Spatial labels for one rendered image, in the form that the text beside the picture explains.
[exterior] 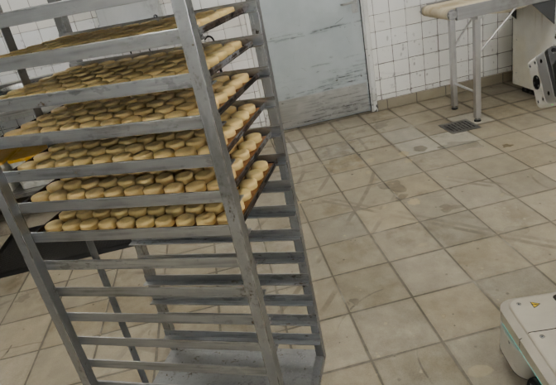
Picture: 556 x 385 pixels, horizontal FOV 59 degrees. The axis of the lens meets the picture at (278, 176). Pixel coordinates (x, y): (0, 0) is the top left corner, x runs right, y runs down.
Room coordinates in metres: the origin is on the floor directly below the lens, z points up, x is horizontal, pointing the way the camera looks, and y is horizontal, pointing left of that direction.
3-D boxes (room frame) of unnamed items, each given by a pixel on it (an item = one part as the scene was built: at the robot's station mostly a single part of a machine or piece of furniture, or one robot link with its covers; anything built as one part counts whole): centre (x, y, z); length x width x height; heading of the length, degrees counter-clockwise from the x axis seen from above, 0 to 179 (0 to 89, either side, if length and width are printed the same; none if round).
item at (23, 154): (3.89, 1.87, 0.36); 0.47 x 0.38 x 0.26; 4
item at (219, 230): (1.10, 0.39, 0.96); 0.64 x 0.03 x 0.03; 72
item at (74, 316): (1.10, 0.39, 0.69); 0.64 x 0.03 x 0.03; 72
